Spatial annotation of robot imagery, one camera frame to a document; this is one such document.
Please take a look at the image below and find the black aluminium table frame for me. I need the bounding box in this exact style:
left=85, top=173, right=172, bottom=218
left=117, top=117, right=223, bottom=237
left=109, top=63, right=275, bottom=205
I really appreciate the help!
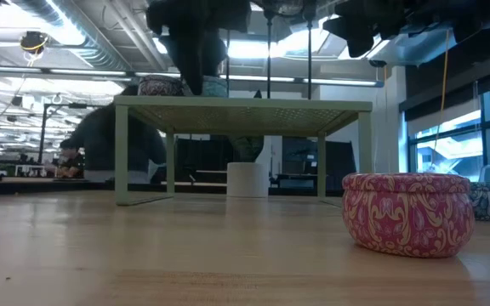
left=0, top=181, right=345, bottom=198

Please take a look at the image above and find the black room partition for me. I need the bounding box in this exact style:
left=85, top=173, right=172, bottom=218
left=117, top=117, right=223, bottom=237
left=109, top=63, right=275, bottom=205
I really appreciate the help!
left=281, top=136, right=357, bottom=191

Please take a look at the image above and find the green perforated metal shelf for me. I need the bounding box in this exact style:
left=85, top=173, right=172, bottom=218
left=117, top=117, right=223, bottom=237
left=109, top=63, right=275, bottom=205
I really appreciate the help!
left=114, top=94, right=375, bottom=207

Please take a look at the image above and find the pink patterned round tin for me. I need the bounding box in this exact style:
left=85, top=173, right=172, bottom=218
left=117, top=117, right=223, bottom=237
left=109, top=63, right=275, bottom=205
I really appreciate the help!
left=341, top=172, right=476, bottom=259

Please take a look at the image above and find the long linear ceiling light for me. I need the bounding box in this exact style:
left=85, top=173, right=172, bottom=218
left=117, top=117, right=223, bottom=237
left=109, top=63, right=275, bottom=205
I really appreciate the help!
left=0, top=66, right=385, bottom=88

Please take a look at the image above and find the person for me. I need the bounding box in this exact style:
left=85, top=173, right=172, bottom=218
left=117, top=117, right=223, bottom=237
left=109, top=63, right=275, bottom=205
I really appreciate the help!
left=60, top=83, right=168, bottom=184
left=54, top=139, right=86, bottom=179

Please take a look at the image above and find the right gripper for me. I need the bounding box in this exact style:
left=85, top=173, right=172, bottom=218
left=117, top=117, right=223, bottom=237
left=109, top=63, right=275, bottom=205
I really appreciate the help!
left=322, top=0, right=455, bottom=60

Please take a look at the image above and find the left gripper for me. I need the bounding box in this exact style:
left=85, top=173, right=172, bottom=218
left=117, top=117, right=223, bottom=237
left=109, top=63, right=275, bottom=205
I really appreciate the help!
left=145, top=0, right=253, bottom=97

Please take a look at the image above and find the black metal rack frame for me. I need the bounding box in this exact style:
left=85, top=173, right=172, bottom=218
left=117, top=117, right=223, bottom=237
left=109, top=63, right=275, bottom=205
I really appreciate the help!
left=37, top=102, right=101, bottom=166

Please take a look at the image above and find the ceiling cable reel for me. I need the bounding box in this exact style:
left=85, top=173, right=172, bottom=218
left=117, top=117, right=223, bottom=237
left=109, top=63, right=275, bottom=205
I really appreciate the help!
left=19, top=30, right=50, bottom=55

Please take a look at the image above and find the green plant in white pot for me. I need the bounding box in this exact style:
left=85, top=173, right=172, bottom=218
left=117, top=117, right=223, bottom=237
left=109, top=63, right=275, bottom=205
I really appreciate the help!
left=226, top=135, right=271, bottom=199

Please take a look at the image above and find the teal patterned round tin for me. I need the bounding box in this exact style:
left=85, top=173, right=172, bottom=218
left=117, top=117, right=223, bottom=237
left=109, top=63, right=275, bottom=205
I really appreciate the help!
left=202, top=76, right=230, bottom=99

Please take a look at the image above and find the purple patterned round tin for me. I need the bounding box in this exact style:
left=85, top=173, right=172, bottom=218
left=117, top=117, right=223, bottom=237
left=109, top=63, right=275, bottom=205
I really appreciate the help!
left=137, top=74, right=185, bottom=98

